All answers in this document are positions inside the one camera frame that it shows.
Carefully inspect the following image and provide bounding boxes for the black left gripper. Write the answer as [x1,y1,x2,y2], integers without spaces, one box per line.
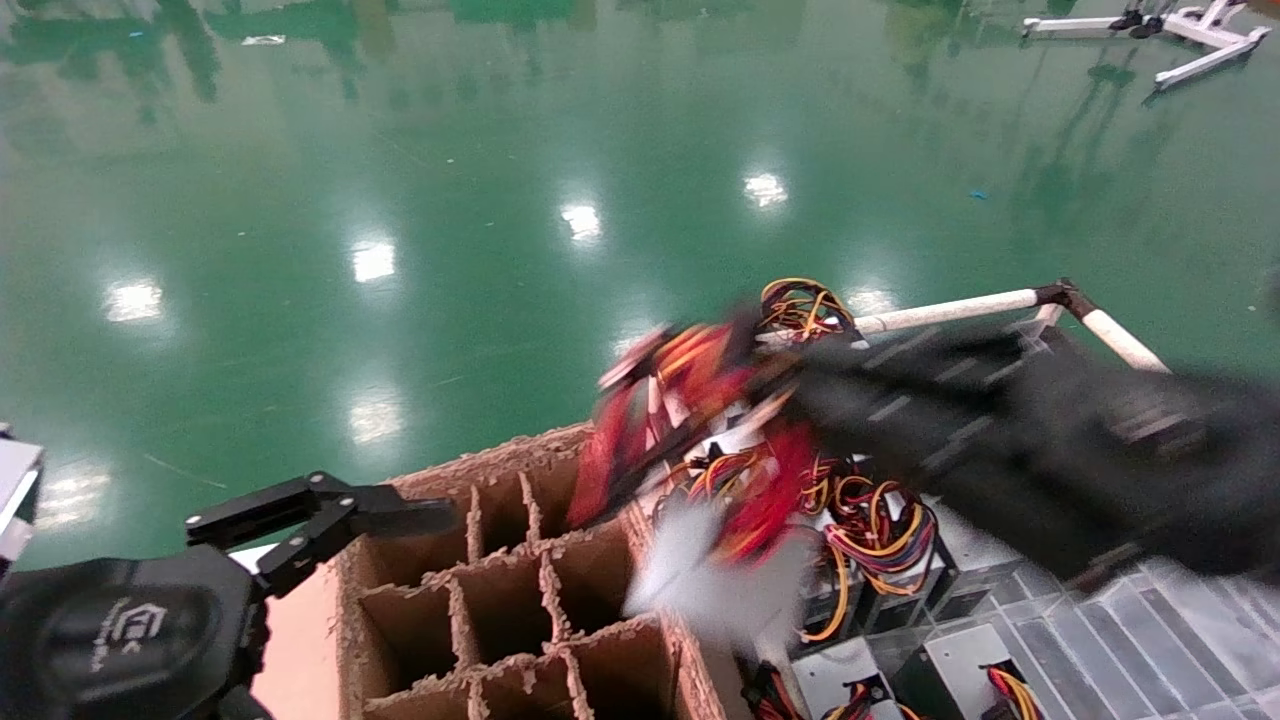
[0,548,273,720]

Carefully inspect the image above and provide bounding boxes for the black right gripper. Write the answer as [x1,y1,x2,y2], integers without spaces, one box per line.
[795,335,1280,581]

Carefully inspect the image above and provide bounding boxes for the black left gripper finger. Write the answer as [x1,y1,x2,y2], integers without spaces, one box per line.
[184,473,459,599]

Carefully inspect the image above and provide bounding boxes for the silver power supply coloured wires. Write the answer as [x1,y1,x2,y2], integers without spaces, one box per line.
[815,460,991,621]
[757,278,857,346]
[905,620,1046,720]
[742,638,906,720]
[568,318,836,651]
[795,560,871,651]

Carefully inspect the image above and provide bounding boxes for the brown cardboard divider box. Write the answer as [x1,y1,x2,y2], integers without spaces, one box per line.
[333,420,726,720]

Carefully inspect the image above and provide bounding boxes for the clear plastic grid tray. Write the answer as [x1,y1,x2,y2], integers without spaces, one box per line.
[880,320,1280,720]

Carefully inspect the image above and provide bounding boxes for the white grey boxy part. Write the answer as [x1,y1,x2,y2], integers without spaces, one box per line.
[0,425,45,576]

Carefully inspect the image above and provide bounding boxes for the white stand legs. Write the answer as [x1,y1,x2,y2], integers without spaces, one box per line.
[1020,0,1271,93]

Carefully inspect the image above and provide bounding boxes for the pile of wired power supplies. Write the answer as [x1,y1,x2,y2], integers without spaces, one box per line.
[740,278,1173,720]

